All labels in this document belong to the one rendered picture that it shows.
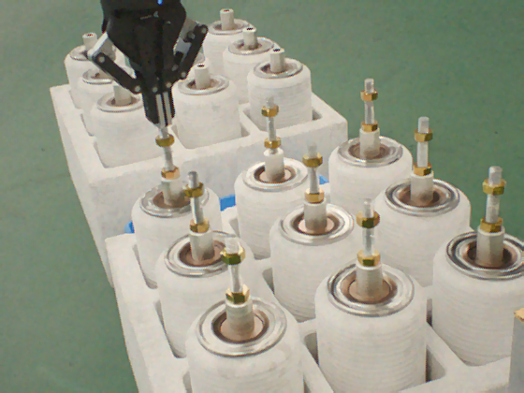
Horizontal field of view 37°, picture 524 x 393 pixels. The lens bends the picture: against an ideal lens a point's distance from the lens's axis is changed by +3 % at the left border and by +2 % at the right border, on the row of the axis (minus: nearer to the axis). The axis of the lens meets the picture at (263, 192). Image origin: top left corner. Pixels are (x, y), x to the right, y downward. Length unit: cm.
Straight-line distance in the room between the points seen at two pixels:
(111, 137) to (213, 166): 15
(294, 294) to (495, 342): 19
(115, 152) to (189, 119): 11
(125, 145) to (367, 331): 55
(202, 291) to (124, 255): 21
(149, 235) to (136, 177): 27
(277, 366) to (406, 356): 12
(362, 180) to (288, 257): 17
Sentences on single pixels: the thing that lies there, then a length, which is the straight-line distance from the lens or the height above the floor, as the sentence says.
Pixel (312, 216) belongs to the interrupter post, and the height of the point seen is 27.
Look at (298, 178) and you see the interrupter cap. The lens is 86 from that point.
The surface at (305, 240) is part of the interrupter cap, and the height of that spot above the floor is 25.
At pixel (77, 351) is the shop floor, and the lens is 107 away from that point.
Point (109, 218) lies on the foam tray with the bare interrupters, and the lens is 111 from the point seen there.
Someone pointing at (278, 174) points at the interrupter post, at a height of 26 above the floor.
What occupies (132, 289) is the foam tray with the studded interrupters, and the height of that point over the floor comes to 18.
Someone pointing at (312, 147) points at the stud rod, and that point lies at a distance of 73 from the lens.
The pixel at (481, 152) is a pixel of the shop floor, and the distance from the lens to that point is 147.
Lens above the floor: 66
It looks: 29 degrees down
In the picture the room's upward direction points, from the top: 5 degrees counter-clockwise
